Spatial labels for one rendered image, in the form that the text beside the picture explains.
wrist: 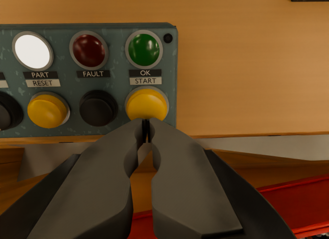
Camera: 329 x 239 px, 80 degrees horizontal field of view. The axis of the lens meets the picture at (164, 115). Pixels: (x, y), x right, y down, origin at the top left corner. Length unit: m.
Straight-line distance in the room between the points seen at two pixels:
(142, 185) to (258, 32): 0.22
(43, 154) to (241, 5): 1.14
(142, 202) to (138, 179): 0.03
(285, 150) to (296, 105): 1.07
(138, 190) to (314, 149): 1.19
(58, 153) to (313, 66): 1.13
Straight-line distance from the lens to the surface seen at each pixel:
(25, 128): 0.18
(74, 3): 0.23
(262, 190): 0.29
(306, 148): 1.35
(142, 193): 0.28
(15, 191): 0.88
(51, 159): 1.21
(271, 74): 0.21
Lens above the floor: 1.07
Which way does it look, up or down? 82 degrees down
